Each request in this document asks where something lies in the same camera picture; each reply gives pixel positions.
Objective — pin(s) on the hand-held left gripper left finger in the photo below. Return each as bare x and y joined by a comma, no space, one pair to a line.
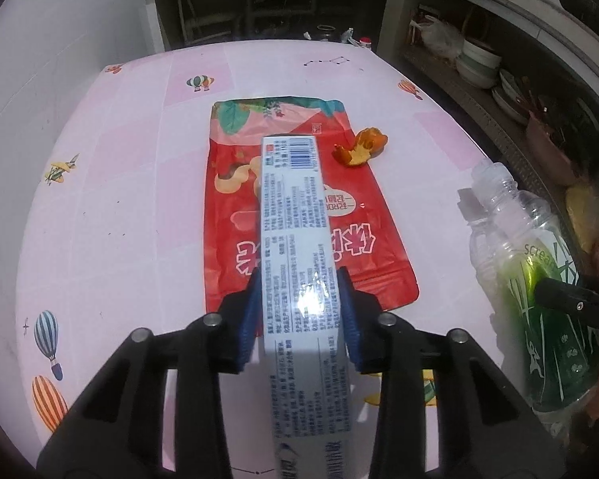
249,314

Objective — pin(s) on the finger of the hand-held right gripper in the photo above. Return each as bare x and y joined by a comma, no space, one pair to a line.
574,302

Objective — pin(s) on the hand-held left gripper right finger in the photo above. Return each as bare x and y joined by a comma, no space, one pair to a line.
348,319

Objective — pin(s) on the green plastic bottle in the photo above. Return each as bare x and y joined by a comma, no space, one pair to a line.
539,269

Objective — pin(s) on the blue and white toothpaste box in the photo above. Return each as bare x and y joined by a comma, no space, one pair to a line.
299,259

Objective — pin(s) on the red snack bag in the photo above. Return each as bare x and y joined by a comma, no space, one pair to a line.
234,199

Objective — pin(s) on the pink printed tablecloth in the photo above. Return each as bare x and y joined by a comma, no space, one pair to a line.
130,209

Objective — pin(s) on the orange peel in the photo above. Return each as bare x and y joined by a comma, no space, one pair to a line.
362,149

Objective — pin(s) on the stack of plates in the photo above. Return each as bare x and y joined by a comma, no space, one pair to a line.
509,97

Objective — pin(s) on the stack of white bowls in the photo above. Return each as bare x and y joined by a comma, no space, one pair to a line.
478,62

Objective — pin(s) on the small black pot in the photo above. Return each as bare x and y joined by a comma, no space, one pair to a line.
324,32

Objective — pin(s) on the white plastic bag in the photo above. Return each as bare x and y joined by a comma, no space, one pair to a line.
442,35

